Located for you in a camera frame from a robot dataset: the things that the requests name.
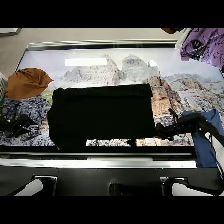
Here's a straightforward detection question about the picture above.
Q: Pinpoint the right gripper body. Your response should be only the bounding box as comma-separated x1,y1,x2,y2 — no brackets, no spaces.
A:
154,121,183,140

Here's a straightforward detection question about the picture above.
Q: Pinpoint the black garment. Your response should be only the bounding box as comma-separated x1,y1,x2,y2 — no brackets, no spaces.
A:
46,83,157,152

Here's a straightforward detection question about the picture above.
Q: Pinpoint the blue garment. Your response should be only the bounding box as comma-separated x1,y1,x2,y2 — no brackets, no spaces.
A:
181,108,224,169

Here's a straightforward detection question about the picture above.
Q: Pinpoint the purple patterned garment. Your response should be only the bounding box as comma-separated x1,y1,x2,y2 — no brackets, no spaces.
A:
179,27,224,74

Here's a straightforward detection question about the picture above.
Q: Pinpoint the orange-brown garment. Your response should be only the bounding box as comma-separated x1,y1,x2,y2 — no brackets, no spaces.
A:
5,67,55,101

